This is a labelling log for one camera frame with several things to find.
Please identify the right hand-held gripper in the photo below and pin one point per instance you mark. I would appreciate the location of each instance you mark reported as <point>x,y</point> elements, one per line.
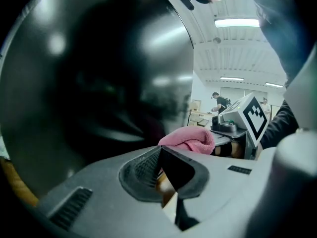
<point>255,118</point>

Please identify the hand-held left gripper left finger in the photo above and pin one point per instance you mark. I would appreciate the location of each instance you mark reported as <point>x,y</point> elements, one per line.
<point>106,202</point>

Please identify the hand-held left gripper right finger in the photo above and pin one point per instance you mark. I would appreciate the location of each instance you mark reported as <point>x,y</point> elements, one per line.
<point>223,195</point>

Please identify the pink cloth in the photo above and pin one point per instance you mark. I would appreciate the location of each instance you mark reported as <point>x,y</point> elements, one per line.
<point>192,137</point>

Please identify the black mini fridge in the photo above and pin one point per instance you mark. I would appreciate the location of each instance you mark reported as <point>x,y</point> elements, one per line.
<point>99,83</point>

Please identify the person's right forearm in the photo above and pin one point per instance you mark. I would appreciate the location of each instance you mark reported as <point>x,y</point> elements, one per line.
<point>280,125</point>

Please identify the long ceiling light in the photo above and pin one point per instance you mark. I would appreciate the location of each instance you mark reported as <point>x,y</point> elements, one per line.
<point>236,22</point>
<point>232,78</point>
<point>274,85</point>

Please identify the round ceiling detector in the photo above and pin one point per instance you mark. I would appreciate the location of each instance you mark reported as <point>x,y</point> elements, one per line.
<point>217,40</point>

